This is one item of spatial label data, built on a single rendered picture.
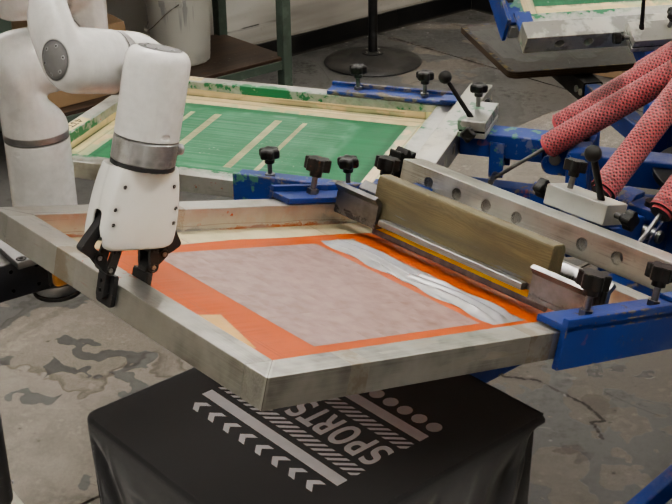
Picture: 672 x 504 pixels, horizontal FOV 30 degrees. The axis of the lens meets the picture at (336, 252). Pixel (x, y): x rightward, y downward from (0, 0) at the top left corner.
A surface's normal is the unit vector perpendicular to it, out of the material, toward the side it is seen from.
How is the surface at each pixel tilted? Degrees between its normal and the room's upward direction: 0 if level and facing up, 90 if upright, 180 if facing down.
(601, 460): 0
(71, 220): 90
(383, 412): 0
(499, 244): 75
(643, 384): 0
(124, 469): 92
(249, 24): 90
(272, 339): 15
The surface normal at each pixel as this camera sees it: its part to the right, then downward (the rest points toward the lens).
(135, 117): -0.29, 0.21
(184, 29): 0.26, 0.47
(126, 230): 0.60, 0.37
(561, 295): -0.73, 0.05
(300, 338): 0.18, -0.94
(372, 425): -0.01, -0.90
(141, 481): -0.76, 0.30
